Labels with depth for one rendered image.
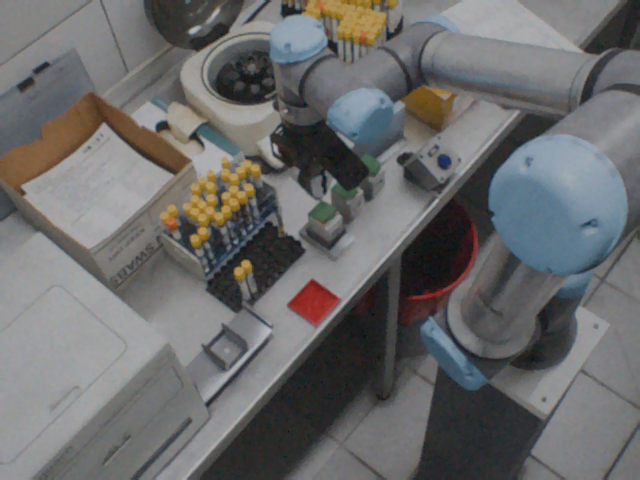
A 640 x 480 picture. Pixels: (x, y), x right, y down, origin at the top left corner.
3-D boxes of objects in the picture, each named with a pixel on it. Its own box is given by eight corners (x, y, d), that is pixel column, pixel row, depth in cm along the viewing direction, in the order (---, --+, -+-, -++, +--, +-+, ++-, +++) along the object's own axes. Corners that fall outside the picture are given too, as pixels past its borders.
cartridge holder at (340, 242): (336, 261, 134) (335, 250, 131) (298, 235, 138) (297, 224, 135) (355, 241, 136) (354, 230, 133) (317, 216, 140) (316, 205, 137)
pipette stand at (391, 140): (374, 172, 145) (374, 138, 136) (348, 152, 148) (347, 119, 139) (409, 142, 148) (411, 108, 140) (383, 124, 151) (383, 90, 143)
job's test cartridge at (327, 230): (329, 248, 134) (327, 228, 129) (309, 234, 136) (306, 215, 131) (343, 233, 136) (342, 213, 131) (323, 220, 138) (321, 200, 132)
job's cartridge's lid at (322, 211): (327, 226, 128) (326, 224, 128) (307, 215, 131) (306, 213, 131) (341, 211, 130) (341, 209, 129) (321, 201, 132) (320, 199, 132)
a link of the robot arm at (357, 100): (418, 75, 94) (362, 31, 99) (350, 120, 90) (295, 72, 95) (415, 117, 100) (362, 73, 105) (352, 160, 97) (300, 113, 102)
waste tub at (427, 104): (441, 134, 149) (445, 99, 140) (390, 101, 154) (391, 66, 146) (482, 97, 154) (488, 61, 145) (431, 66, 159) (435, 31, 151)
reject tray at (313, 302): (316, 328, 127) (316, 326, 127) (286, 306, 130) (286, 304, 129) (341, 300, 130) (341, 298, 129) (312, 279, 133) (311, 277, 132)
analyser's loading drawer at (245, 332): (189, 425, 117) (182, 414, 113) (160, 399, 120) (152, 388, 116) (275, 333, 125) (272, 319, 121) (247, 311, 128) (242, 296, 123)
